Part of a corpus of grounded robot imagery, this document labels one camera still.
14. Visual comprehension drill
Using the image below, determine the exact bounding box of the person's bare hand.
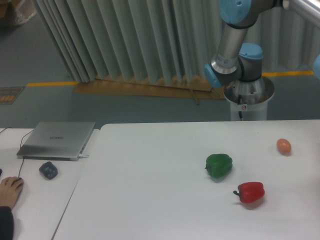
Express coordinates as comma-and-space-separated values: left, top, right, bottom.
0, 176, 24, 210

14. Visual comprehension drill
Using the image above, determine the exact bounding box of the red bell pepper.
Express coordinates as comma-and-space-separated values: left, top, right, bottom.
233, 182, 265, 204

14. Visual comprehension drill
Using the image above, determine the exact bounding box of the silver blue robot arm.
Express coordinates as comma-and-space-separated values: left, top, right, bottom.
204, 0, 320, 89

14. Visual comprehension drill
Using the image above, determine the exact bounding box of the dark sleeved forearm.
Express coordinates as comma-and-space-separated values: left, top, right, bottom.
0, 206, 14, 240

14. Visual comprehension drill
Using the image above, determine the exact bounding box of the green bell pepper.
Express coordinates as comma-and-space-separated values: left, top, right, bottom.
205, 153, 233, 179

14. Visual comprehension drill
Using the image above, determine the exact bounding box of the small black controller device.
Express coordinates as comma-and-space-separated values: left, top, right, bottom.
39, 161, 58, 180

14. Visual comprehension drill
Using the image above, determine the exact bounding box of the silver closed laptop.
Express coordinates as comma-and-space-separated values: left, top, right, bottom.
16, 121, 96, 161

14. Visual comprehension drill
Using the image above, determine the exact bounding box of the flat brown cardboard sheet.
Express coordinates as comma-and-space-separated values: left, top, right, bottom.
73, 75, 225, 105

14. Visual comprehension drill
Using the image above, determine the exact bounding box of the pale green pleated curtain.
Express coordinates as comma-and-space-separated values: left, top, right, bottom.
33, 0, 320, 84

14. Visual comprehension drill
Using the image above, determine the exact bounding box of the brown egg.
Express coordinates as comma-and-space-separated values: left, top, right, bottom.
276, 138, 292, 155

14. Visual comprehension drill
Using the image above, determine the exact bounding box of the black mouse cable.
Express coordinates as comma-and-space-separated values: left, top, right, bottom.
0, 127, 34, 179

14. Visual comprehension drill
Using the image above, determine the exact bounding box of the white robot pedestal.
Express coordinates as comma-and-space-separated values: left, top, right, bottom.
224, 76, 275, 121

